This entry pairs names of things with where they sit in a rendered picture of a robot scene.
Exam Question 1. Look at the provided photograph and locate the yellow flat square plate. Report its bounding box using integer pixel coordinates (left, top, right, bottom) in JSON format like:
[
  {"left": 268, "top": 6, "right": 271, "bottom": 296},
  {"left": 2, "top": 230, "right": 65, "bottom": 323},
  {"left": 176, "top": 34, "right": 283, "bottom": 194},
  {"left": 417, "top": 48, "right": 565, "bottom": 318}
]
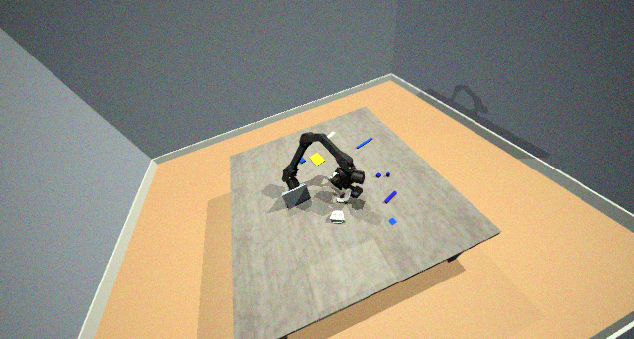
[{"left": 310, "top": 153, "right": 325, "bottom": 166}]

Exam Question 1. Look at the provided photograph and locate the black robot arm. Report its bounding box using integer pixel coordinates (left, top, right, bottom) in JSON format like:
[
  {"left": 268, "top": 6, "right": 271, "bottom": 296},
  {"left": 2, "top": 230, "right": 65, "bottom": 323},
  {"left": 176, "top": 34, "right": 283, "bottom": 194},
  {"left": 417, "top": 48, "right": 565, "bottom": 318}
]
[{"left": 282, "top": 132, "right": 365, "bottom": 191}]

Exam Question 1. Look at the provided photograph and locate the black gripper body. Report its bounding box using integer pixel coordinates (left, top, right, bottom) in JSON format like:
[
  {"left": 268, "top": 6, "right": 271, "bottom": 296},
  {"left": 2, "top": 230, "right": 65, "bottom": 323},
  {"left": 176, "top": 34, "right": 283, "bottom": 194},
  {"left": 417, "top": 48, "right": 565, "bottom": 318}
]
[{"left": 331, "top": 174, "right": 363, "bottom": 198}]

